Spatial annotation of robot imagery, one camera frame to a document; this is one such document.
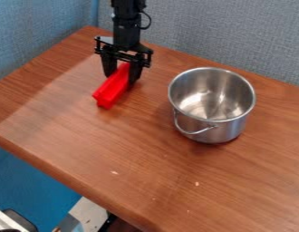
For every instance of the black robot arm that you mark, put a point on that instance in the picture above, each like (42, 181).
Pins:
(126, 9)

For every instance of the stainless steel pot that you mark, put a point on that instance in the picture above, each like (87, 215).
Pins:
(211, 100)

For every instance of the red plastic block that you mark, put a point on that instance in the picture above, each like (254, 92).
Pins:
(111, 89)

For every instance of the black white object bottom left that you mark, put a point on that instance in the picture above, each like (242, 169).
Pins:
(13, 222)

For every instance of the white grey object under table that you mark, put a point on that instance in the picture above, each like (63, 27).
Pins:
(85, 217)

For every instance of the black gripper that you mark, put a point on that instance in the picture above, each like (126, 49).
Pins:
(122, 47)

